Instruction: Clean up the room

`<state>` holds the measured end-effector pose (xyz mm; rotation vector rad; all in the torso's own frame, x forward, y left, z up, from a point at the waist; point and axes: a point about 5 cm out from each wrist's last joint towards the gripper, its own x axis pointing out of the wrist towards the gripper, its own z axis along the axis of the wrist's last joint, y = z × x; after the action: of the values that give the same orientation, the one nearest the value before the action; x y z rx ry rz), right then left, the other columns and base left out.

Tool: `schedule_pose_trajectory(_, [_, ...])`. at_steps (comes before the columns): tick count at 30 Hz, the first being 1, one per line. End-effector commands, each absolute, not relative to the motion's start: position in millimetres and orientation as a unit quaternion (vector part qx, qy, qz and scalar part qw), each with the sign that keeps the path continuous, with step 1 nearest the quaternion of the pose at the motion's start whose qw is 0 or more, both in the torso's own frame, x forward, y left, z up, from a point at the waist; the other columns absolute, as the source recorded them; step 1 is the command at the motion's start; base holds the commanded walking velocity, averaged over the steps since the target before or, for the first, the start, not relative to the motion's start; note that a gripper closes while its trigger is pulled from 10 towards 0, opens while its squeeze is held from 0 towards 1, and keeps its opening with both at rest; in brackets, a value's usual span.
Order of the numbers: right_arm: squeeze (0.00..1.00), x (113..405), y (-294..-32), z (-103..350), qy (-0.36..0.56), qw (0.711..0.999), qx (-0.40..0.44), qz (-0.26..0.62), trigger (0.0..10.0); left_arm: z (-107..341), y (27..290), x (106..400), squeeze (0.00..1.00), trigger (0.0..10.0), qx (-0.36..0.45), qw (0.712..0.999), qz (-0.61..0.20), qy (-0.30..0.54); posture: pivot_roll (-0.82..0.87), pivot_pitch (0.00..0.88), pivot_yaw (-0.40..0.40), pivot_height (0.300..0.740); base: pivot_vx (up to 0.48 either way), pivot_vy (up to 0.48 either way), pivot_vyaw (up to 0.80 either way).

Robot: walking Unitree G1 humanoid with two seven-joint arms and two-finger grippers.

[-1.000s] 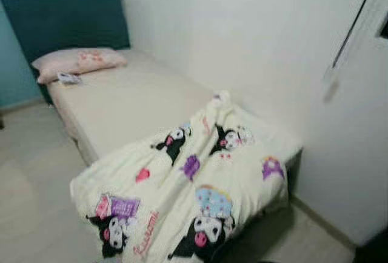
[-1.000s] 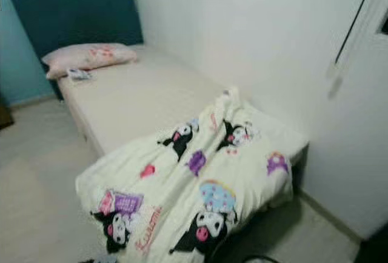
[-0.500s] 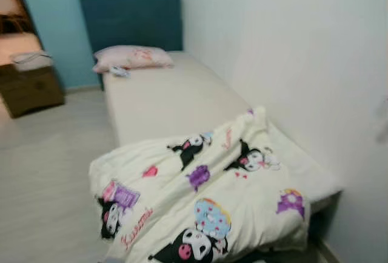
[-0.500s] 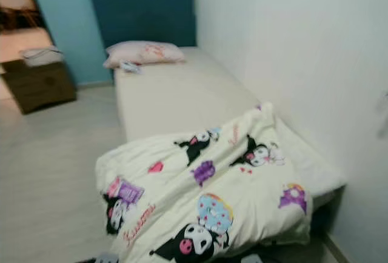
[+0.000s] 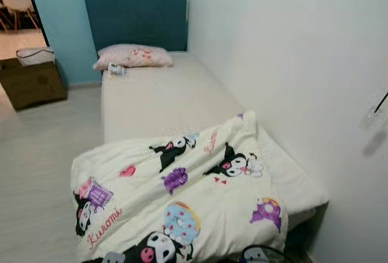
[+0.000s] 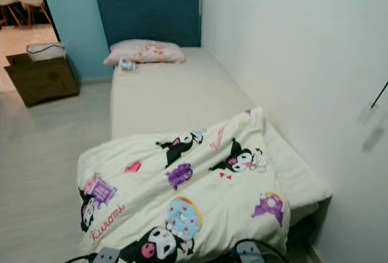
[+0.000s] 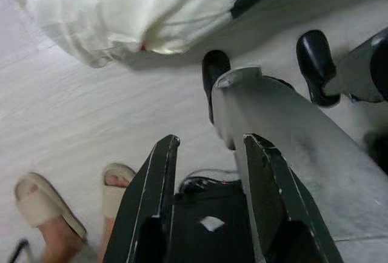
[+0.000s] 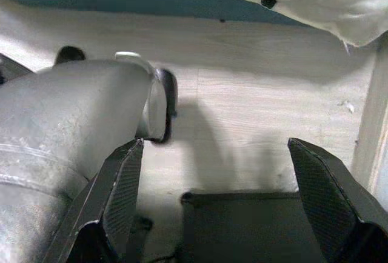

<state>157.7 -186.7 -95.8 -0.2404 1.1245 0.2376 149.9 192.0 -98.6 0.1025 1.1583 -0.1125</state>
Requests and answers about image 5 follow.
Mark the cream cartoon print quilt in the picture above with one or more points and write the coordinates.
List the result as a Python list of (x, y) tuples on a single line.
[(182, 202)]

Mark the pink patterned pillow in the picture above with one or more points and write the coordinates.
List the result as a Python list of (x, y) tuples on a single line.
[(133, 57)]

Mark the dark blue bed base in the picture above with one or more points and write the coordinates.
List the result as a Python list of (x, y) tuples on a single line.
[(309, 226)]

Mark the beige mattress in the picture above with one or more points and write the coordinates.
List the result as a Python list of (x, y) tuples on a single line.
[(163, 99)]

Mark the blue upholstered headboard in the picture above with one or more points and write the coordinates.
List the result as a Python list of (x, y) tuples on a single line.
[(136, 20)]

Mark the brown cardboard box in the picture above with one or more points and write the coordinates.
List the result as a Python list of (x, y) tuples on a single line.
[(33, 84)]

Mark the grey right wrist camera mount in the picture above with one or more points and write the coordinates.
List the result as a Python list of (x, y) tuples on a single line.
[(257, 255)]

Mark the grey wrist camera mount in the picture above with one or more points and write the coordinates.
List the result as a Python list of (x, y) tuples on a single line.
[(257, 255), (114, 257)]

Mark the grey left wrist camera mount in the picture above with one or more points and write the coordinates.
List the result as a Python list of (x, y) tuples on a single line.
[(114, 257)]

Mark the dark door frame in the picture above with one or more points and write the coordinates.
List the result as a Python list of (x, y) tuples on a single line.
[(33, 8)]

